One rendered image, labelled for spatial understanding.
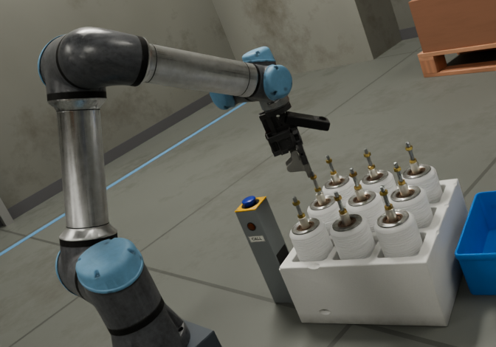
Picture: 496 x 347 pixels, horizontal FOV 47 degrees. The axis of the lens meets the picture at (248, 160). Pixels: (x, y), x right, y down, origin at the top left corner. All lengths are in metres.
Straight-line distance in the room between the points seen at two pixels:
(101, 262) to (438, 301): 0.75
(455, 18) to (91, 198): 2.29
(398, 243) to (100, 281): 0.67
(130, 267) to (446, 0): 2.36
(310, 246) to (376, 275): 0.18
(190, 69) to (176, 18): 3.62
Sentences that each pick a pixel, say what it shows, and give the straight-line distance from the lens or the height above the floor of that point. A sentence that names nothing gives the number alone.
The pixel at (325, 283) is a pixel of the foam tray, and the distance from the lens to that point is 1.47.
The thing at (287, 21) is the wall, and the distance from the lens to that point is 4.49.
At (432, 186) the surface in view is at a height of 0.22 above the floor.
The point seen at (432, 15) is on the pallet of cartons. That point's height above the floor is 0.33.
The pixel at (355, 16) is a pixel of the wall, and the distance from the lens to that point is 4.09.
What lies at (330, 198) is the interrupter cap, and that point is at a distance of 1.58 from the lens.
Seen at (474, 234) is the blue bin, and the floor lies 0.07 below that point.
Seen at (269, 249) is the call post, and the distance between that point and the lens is 1.60.
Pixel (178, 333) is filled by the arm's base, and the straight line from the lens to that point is 1.14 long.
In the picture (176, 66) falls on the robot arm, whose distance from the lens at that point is 1.12.
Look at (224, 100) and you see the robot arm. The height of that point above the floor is 0.64.
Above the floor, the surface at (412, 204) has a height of 0.24.
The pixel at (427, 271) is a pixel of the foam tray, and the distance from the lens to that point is 1.35.
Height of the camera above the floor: 0.90
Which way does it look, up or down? 18 degrees down
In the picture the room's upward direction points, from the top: 23 degrees counter-clockwise
